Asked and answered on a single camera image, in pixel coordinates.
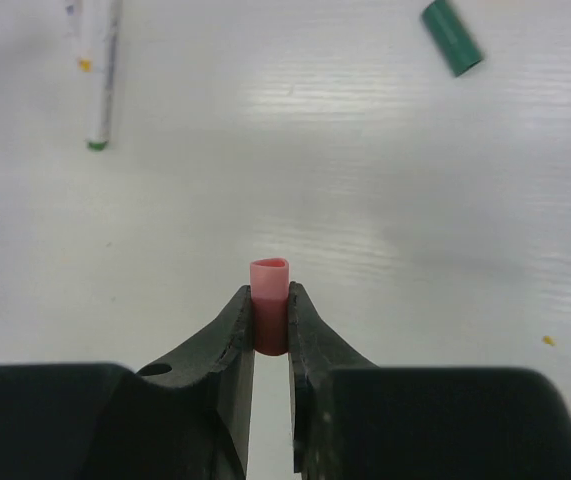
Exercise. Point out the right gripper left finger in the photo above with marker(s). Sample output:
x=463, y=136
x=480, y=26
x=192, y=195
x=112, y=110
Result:
x=192, y=406

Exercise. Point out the pink pen cap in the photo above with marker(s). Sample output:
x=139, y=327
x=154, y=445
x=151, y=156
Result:
x=269, y=283

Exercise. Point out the dark green pen cap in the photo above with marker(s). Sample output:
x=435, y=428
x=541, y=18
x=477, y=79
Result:
x=453, y=39

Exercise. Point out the long white green-tip pen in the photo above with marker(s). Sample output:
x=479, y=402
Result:
x=100, y=27

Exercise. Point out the yellow marker pen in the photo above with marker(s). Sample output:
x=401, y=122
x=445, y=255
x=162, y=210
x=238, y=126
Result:
x=78, y=31

